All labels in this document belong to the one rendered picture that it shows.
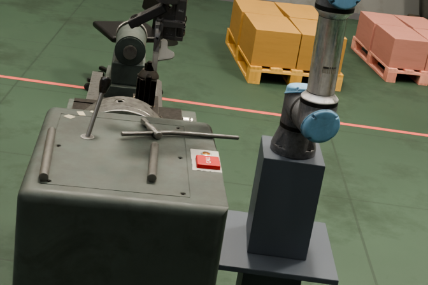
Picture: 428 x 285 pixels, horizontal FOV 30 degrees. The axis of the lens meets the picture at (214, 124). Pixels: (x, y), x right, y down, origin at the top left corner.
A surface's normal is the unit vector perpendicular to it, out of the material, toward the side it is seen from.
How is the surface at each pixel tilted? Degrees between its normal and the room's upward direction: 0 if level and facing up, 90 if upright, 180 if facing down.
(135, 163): 0
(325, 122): 97
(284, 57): 90
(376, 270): 0
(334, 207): 0
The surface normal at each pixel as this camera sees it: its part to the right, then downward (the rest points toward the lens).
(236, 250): 0.14, -0.92
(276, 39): 0.14, 0.37
